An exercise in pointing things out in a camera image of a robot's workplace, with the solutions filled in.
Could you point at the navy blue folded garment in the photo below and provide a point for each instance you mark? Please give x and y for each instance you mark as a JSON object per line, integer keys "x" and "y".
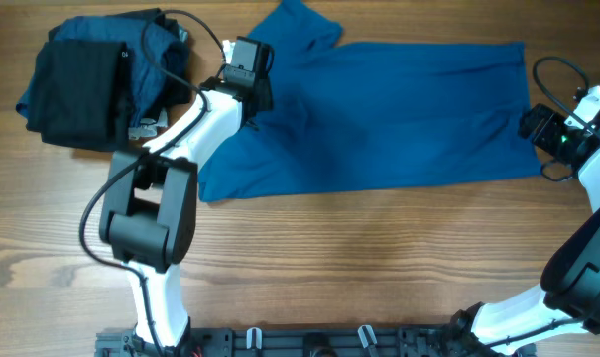
{"x": 96, "y": 71}

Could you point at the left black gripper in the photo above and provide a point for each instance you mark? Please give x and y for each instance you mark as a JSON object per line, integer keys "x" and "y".
{"x": 264, "y": 87}

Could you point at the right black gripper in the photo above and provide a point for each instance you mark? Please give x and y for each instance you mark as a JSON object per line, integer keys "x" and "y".
{"x": 532, "y": 122}

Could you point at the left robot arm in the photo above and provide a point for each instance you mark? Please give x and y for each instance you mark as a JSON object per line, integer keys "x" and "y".
{"x": 148, "y": 214}

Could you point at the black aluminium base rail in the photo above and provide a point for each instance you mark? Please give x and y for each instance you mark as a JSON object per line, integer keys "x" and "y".
{"x": 362, "y": 341}

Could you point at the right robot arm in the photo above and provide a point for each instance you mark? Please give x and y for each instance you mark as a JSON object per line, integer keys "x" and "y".
{"x": 567, "y": 299}

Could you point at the blue polo shirt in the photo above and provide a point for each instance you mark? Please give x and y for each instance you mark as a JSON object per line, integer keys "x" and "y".
{"x": 372, "y": 115}

